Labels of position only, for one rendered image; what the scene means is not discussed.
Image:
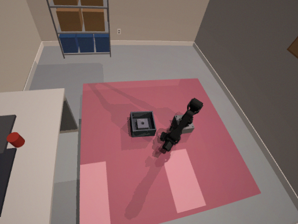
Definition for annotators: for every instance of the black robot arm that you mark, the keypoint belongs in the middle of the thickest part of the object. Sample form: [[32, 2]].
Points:
[[174, 136]]

